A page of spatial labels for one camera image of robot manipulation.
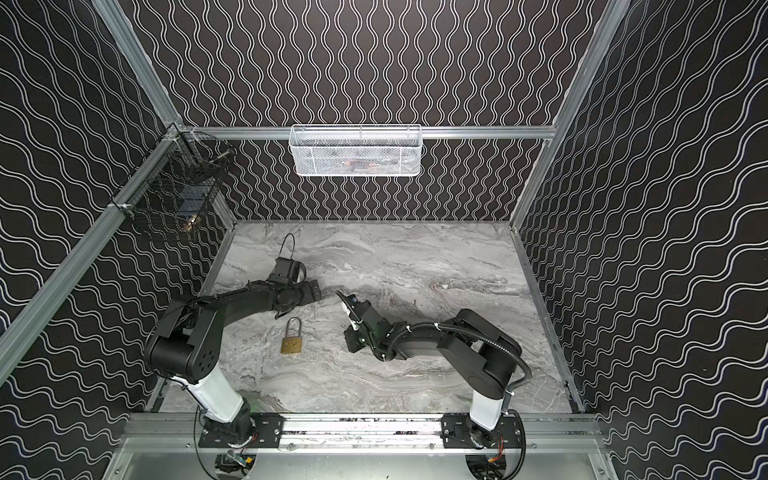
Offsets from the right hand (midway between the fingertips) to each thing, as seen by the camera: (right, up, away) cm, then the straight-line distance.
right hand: (349, 332), depth 90 cm
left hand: (-10, +10, +7) cm, 16 cm away
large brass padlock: (-16, -3, -2) cm, 17 cm away
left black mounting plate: (-21, -20, -17) cm, 33 cm away
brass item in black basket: (-43, +32, -8) cm, 54 cm away
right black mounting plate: (+29, -20, -16) cm, 39 cm away
